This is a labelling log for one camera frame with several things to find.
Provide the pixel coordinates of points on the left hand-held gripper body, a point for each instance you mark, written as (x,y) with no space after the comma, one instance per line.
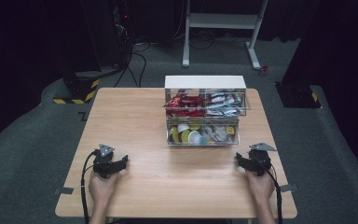
(104,165)

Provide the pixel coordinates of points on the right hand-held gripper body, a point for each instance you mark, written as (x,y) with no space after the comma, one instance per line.
(260,161)

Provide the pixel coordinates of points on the clear drawer of sachets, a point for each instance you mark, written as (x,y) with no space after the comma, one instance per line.
(205,109)

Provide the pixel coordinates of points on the pile of red sachets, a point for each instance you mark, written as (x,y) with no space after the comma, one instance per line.
(185,105)

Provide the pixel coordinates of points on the clear organizer with white lid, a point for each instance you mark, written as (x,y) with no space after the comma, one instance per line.
(205,81)

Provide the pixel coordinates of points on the person's right hand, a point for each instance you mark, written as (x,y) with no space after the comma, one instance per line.
(261,186)

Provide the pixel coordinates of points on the person's left hand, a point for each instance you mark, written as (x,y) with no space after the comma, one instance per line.
(101,189)

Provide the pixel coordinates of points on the heap of small clear packets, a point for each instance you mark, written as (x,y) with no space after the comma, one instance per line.
(219,133)

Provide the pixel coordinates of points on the grey tape piece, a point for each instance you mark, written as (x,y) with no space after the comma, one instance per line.
(63,190)
(289,187)

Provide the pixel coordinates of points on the clear drawer of capsules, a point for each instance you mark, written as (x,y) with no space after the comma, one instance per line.
(202,141)

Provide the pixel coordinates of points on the pile of silver sachets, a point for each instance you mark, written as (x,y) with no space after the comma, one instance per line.
(223,102)

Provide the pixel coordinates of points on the heap of small capsule cups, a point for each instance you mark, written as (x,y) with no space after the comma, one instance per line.
(186,135)

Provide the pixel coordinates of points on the black base with yellow mark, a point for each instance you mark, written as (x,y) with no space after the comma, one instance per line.
(296,96)

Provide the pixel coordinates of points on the black yellow striped stand base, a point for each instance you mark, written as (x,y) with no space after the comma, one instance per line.
(80,88)

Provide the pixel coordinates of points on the small red floor object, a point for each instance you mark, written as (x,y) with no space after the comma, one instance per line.
(263,70)

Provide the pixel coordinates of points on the dark equipment rack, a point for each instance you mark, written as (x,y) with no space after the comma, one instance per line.
(125,31)

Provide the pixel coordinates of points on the white metal stand frame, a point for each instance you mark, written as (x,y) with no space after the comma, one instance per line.
(220,21)

